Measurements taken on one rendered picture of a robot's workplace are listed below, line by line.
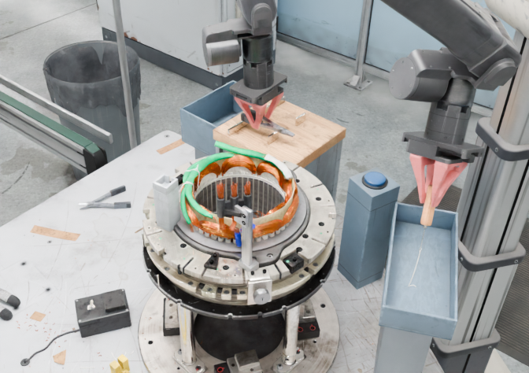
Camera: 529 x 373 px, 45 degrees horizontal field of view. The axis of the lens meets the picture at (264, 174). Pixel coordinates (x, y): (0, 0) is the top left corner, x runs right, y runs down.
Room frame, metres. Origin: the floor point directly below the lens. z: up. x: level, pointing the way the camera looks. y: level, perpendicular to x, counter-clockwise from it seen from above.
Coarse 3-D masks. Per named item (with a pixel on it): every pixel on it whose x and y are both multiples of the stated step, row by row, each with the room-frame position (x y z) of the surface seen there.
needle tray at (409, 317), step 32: (416, 224) 0.86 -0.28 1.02; (448, 224) 0.84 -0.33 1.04; (416, 256) 0.78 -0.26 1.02; (448, 256) 0.78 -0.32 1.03; (384, 288) 0.66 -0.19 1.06; (416, 288) 0.70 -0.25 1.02; (448, 288) 0.70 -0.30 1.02; (384, 320) 0.63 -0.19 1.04; (416, 320) 0.62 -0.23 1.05; (448, 320) 0.61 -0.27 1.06; (384, 352) 0.69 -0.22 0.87; (416, 352) 0.68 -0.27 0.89
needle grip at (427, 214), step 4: (428, 188) 0.74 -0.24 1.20; (428, 192) 0.74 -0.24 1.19; (428, 196) 0.73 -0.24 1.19; (428, 200) 0.73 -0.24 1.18; (424, 204) 0.73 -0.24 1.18; (428, 204) 0.73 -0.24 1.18; (424, 208) 0.73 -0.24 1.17; (428, 208) 0.72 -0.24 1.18; (432, 208) 0.72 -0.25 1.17; (424, 212) 0.72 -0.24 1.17; (428, 212) 0.72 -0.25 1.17; (432, 212) 0.72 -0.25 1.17; (424, 216) 0.72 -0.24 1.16; (428, 216) 0.72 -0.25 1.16; (432, 216) 0.72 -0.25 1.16; (420, 220) 0.72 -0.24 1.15; (424, 220) 0.72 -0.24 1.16; (428, 220) 0.72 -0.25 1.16; (424, 224) 0.71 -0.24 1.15; (428, 224) 0.71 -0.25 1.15
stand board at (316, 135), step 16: (288, 112) 1.16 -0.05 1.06; (304, 112) 1.16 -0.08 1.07; (224, 128) 1.09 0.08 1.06; (288, 128) 1.09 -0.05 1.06; (304, 128) 1.10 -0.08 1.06; (320, 128) 1.10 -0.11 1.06; (336, 128) 1.10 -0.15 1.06; (240, 144) 1.03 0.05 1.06; (256, 144) 1.03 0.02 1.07; (272, 144) 1.04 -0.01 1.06; (288, 144) 1.04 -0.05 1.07; (304, 144) 1.04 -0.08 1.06; (320, 144) 1.04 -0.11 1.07; (288, 160) 0.98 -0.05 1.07; (304, 160) 0.99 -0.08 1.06
